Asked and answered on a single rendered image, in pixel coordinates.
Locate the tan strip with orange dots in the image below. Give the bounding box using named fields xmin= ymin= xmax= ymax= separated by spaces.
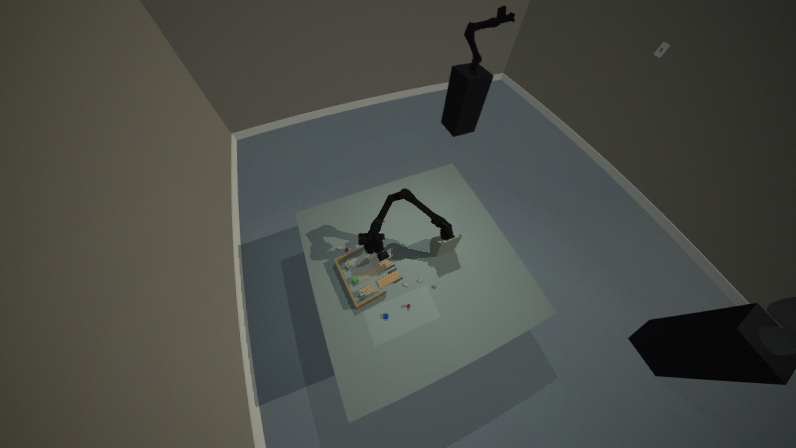
xmin=380 ymin=271 xmax=400 ymax=286

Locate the tan three-sided wooden frame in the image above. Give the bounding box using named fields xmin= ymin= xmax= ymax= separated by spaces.
xmin=334 ymin=245 xmax=387 ymax=308

